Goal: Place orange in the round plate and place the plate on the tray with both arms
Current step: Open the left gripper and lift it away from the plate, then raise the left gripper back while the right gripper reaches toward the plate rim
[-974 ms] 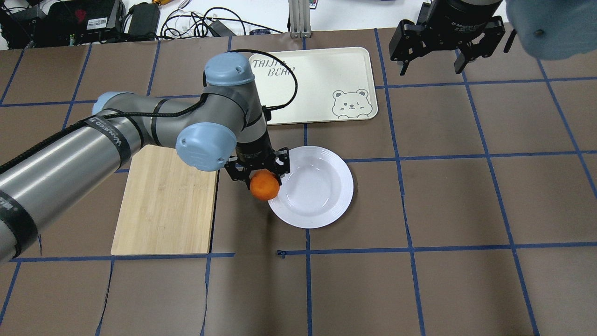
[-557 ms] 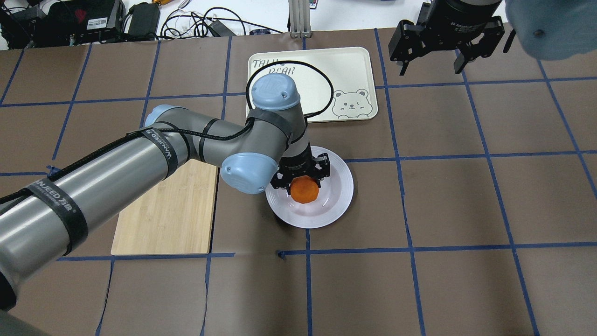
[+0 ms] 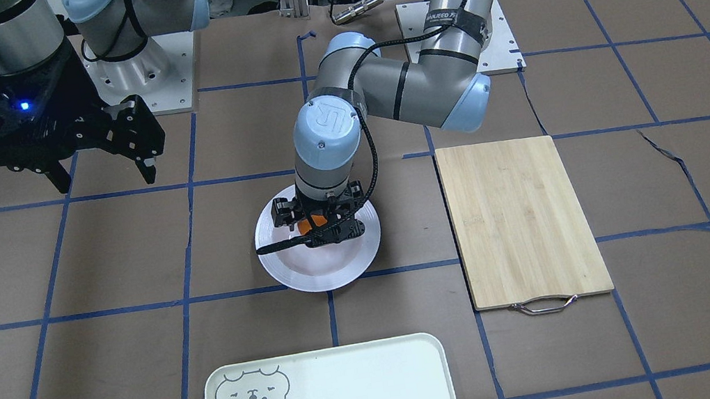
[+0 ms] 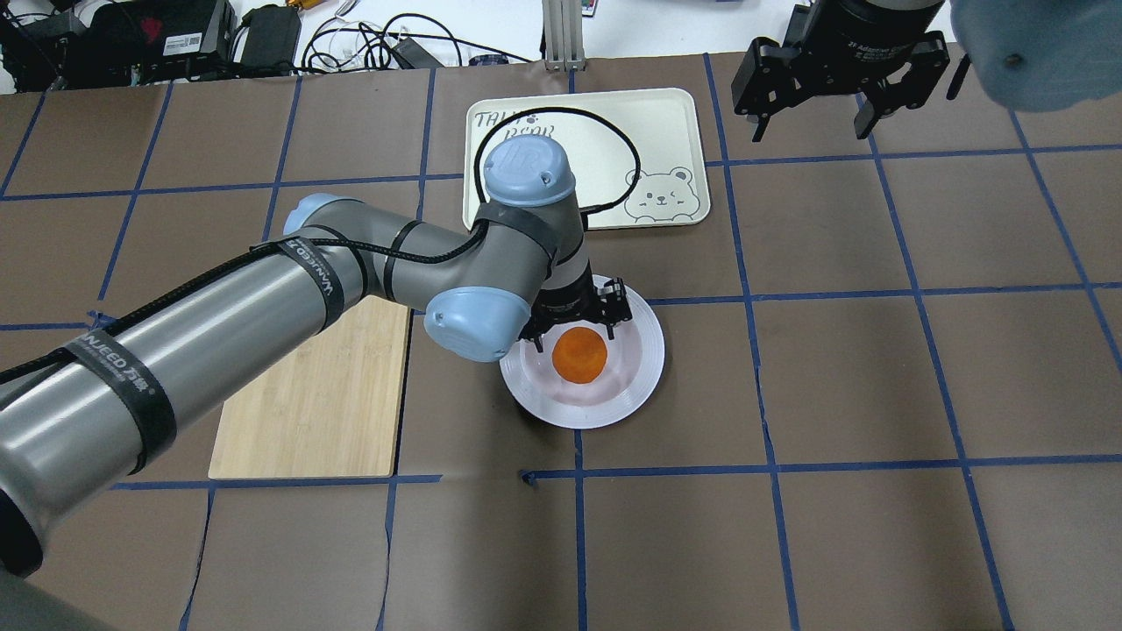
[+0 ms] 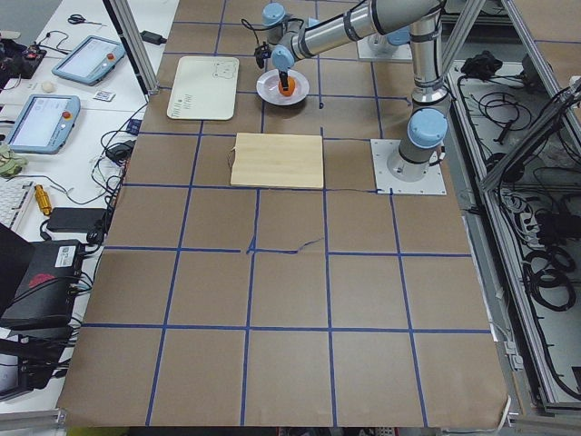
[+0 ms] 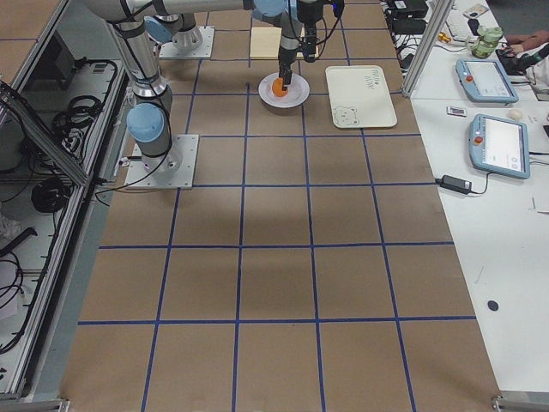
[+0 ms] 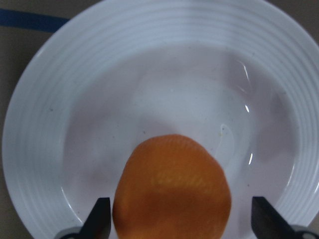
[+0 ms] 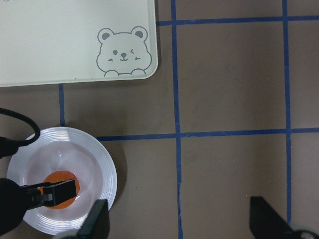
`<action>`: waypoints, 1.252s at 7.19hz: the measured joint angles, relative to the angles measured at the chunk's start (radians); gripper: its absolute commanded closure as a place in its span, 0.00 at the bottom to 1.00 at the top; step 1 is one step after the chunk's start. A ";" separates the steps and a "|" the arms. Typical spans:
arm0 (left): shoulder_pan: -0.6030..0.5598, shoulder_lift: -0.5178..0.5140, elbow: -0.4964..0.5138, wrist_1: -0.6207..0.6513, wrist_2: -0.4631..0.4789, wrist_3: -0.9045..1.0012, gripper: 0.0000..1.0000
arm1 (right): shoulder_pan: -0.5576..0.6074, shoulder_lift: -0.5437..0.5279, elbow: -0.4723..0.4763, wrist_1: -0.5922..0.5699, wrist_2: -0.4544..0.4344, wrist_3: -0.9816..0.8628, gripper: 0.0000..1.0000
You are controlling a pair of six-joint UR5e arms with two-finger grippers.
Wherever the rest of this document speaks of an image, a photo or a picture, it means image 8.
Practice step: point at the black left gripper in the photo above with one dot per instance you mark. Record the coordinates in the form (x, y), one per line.
(14, 201)

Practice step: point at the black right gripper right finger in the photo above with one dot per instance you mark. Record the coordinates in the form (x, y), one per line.
(265, 222)

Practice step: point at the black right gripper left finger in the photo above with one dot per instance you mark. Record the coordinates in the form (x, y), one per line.
(97, 223)

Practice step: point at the orange fruit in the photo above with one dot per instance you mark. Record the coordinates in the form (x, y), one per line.
(58, 176)

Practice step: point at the cream bear tray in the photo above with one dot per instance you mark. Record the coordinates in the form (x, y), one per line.
(67, 41)

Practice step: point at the white ridged plate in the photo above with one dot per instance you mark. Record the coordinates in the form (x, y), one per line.
(72, 150)

